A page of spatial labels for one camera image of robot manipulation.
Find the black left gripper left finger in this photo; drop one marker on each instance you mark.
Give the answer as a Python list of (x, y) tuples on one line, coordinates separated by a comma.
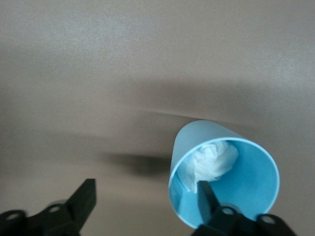
[(73, 211)]

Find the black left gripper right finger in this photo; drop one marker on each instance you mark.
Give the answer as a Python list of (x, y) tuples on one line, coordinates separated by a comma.
[(221, 221)]

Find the blue cup holding tissue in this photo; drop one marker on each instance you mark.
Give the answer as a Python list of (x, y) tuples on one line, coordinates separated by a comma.
[(248, 172)]

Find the crumpled white tissue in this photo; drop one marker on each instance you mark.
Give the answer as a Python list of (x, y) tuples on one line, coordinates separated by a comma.
[(216, 159)]

